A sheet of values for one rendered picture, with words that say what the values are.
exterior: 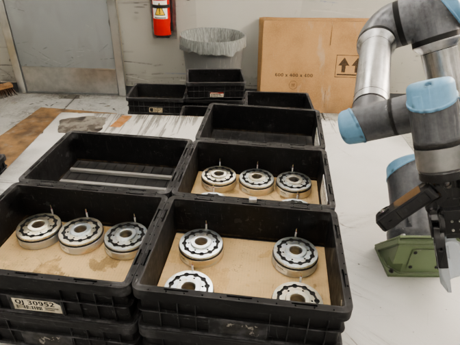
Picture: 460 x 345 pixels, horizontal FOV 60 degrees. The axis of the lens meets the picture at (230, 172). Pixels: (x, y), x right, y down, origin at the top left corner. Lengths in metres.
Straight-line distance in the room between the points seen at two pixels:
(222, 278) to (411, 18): 0.77
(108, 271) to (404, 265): 0.75
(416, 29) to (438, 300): 0.68
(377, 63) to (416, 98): 0.29
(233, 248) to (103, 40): 3.35
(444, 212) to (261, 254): 0.42
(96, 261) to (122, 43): 3.29
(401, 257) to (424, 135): 0.49
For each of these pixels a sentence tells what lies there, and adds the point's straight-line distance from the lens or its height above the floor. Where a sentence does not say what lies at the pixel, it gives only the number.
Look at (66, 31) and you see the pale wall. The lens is 4.22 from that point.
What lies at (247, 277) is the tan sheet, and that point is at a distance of 0.92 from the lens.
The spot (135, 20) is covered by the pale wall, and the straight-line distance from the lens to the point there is 4.03.
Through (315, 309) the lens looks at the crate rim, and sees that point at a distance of 0.75.
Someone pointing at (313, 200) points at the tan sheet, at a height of 0.83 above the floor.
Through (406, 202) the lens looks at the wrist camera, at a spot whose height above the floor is 1.09.
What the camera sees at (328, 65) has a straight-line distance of 3.87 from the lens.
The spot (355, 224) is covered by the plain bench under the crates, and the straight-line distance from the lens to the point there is 1.33.
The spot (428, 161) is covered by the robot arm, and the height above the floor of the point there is 1.17.
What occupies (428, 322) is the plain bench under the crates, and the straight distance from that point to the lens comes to 1.12.
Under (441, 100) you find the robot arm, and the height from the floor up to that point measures 1.26.
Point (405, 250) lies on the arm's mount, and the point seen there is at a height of 0.79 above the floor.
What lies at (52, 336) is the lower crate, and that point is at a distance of 0.98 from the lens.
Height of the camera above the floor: 1.49
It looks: 32 degrees down
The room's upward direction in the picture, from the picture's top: 1 degrees clockwise
